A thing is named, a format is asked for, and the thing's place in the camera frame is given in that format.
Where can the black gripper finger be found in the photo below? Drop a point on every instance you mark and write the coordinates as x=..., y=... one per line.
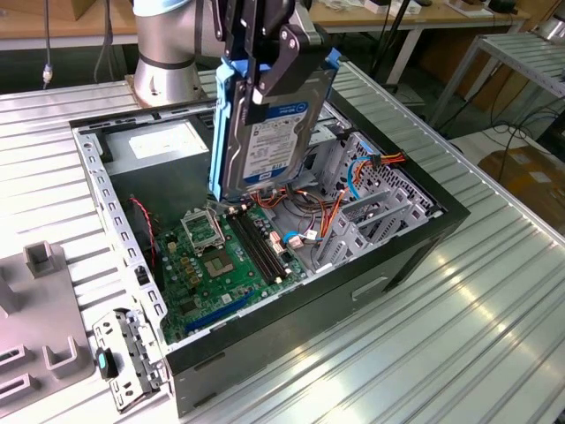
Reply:
x=231, y=26
x=304, y=48

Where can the hard disk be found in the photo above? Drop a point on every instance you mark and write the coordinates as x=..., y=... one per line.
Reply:
x=273, y=146

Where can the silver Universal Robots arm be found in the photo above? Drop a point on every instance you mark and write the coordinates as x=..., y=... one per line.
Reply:
x=163, y=44

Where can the grey metal disk bay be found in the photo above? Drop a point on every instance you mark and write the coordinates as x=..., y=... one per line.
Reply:
x=353, y=234

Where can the long wooden desk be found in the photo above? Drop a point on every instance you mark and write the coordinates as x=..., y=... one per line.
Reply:
x=353, y=21

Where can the small white box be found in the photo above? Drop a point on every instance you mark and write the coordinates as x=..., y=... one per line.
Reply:
x=375, y=6

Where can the grey metal drive cage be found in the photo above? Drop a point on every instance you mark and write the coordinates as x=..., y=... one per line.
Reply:
x=329, y=154

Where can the brown cardboard box on desk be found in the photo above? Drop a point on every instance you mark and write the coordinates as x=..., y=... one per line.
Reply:
x=84, y=9

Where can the grey power supply unit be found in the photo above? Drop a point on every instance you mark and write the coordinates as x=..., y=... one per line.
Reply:
x=159, y=185

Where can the black RAM slot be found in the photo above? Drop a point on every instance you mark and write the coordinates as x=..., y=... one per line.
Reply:
x=257, y=247
x=269, y=247
x=263, y=247
x=251, y=247

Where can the small black device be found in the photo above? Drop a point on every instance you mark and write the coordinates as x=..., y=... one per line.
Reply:
x=503, y=6

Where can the black case fan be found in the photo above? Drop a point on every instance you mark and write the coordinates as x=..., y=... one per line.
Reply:
x=142, y=234

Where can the CPU socket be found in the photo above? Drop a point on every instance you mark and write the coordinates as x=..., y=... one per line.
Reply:
x=218, y=265

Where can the green motherboard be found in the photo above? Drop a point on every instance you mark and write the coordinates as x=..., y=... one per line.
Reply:
x=229, y=287

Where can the silver metal drum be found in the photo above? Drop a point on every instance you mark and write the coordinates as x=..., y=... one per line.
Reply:
x=554, y=28

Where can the large brown cardboard box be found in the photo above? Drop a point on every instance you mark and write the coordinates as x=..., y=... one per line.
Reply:
x=529, y=176

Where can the black open PC case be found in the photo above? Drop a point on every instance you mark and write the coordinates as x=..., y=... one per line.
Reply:
x=309, y=318

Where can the blue expansion slot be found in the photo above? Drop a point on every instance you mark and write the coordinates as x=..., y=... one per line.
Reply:
x=220, y=311

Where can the grey parts rack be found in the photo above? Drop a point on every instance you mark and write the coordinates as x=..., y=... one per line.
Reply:
x=39, y=309

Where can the black latch with blue tab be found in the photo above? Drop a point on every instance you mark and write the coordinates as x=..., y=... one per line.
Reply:
x=103, y=363

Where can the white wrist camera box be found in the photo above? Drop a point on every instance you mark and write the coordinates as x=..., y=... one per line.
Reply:
x=309, y=15

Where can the grey metal slot bracket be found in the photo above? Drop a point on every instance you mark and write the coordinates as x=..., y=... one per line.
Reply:
x=132, y=329

